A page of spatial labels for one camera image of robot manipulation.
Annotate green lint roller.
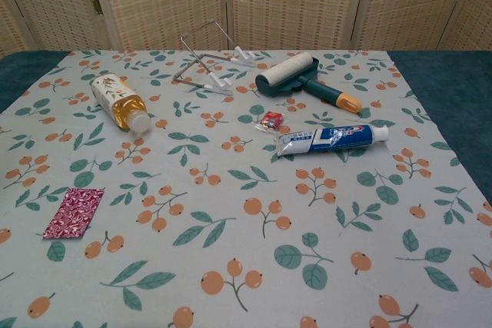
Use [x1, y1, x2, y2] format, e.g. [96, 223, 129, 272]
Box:
[254, 51, 364, 115]

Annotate floral fruit print tablecloth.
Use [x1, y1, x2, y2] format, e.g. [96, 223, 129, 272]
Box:
[0, 49, 492, 328]

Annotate red candy wrapper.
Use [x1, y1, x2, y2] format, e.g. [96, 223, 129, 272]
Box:
[253, 111, 284, 133]

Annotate tea bottle with floral label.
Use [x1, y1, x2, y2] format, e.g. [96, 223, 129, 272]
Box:
[90, 73, 151, 137]

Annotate blue toothpaste tube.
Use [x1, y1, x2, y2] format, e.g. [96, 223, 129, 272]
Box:
[274, 124, 390, 157]

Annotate pink patterned cloth piece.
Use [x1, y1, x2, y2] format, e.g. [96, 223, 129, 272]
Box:
[42, 186, 106, 242]

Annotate metal wire stand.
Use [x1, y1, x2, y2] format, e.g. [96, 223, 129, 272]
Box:
[171, 20, 255, 95]

